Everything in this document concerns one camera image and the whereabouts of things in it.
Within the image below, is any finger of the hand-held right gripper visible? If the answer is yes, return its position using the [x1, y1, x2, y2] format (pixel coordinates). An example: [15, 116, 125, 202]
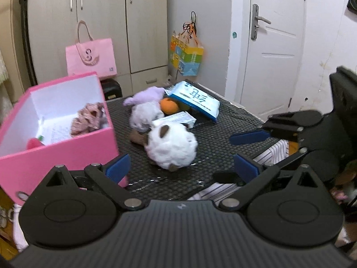
[229, 110, 324, 146]
[212, 145, 309, 187]

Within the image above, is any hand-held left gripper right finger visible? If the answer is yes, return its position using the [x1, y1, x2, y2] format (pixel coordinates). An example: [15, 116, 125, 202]
[219, 153, 326, 211]

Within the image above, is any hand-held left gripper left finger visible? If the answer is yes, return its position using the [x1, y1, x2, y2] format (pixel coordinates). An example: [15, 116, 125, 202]
[45, 153, 145, 211]

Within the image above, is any pink storage box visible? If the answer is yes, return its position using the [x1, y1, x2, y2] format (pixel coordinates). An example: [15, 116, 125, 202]
[0, 72, 129, 202]

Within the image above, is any white and brown plush panda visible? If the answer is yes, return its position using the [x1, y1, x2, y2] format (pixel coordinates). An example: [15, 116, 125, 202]
[130, 123, 199, 172]

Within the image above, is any blue and white tissue packet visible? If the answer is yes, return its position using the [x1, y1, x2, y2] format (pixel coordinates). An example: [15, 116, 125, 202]
[164, 80, 221, 122]

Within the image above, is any orange plush fruit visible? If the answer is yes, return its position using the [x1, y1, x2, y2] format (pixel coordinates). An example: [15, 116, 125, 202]
[160, 97, 179, 115]

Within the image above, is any striped cloth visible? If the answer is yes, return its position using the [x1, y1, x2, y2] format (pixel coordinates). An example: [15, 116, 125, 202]
[187, 140, 289, 201]

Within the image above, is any black mesh mat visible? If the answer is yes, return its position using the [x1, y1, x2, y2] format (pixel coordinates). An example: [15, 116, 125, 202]
[106, 80, 282, 200]

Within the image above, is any pale grey plush toy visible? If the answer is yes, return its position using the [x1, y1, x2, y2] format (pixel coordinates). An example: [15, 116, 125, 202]
[129, 102, 165, 132]

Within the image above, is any pink floral scrunchie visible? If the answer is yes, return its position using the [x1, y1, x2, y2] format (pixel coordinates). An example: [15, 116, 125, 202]
[70, 102, 108, 138]

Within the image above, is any small white tissue pack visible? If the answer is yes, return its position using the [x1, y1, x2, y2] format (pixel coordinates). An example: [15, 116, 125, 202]
[152, 111, 197, 129]

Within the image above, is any printed paper sheet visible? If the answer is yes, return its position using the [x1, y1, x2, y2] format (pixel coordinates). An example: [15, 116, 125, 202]
[36, 117, 73, 146]

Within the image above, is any white door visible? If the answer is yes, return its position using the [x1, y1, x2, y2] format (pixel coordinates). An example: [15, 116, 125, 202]
[240, 0, 307, 116]

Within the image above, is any black stool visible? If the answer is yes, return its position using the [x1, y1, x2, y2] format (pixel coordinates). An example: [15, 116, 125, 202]
[100, 78, 123, 101]

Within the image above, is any purple plush toy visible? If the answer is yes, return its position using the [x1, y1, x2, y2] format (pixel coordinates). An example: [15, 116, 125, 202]
[123, 86, 166, 107]

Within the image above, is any red plush ball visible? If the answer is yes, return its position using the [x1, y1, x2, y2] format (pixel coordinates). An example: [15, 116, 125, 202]
[26, 137, 45, 149]

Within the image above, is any colourful paper gift bag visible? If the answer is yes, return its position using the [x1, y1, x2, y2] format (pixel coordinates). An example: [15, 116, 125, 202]
[170, 11, 205, 76]

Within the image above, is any pink tote bag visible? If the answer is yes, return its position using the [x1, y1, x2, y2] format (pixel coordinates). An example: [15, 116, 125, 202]
[65, 20, 118, 79]

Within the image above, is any brown wooden furniture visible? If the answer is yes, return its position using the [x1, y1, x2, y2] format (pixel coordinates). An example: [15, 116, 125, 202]
[0, 229, 19, 261]

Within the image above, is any beige wardrobe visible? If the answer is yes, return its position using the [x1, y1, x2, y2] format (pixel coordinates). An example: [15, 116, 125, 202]
[11, 0, 169, 99]

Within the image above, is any black clothes rack pole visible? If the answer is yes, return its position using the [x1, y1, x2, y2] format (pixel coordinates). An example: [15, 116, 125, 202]
[20, 0, 38, 86]

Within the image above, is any silver door handle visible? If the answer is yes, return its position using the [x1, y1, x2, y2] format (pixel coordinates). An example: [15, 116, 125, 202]
[251, 4, 272, 40]

